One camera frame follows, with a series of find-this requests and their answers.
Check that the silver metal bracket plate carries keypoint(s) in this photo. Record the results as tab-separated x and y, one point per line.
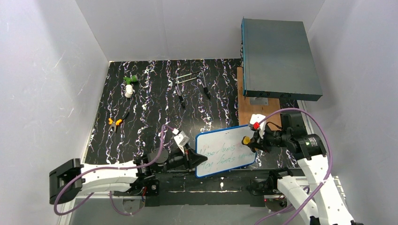
259	101

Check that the wooden board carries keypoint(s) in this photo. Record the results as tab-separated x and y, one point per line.
245	109

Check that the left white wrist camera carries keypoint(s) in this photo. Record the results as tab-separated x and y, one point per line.
180	138

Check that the yellow bone shaped eraser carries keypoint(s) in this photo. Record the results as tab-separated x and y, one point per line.
246	140

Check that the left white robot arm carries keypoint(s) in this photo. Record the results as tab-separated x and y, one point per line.
132	178

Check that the orange handled pliers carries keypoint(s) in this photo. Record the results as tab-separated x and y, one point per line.
113	124

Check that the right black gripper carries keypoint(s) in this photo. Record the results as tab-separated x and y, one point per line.
259	140

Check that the dark grey metal box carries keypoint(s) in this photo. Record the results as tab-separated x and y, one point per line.
277	61

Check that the green white toy figure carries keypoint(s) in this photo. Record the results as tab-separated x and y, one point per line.
129	90

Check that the wire whiteboard stand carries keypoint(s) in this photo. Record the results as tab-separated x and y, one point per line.
183	84

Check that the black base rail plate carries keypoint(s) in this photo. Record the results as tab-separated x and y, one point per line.
226	188

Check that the blue framed whiteboard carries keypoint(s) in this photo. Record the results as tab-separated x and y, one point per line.
224	150

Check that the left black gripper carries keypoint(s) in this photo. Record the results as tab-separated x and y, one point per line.
187	158

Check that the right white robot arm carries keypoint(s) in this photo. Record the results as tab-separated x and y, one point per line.
322	204

